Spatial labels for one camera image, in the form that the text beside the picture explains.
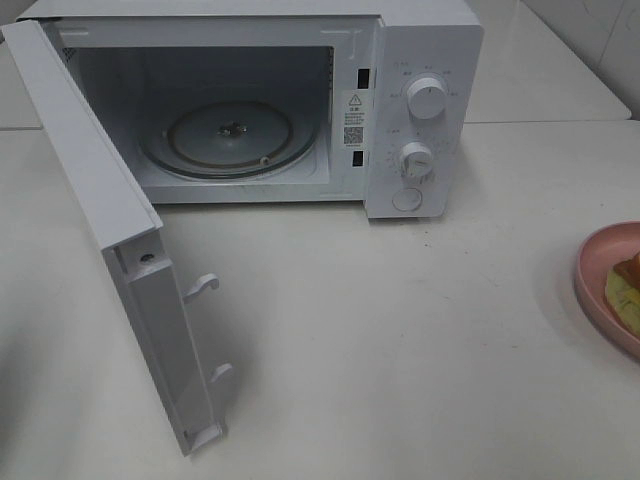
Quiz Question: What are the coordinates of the round white door release button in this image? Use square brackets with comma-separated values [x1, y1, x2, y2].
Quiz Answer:
[392, 188, 422, 212]

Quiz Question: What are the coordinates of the white microwave knob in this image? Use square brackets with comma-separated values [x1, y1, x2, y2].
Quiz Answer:
[398, 142, 434, 179]
[406, 74, 448, 120]

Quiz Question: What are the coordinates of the white microwave warning label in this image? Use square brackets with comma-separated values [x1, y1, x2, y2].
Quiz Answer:
[339, 89, 371, 150]

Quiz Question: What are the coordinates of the pink round plate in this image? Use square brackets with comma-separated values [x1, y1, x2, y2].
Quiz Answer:
[573, 221, 639, 361]

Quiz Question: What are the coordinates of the white bread sandwich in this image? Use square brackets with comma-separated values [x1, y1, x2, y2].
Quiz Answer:
[605, 253, 639, 337]

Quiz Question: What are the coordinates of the white microwave oven body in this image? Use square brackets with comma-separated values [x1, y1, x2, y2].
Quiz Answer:
[2, 1, 484, 230]

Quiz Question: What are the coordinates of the white glass microwave door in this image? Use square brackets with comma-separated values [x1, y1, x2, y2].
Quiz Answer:
[1, 20, 233, 456]

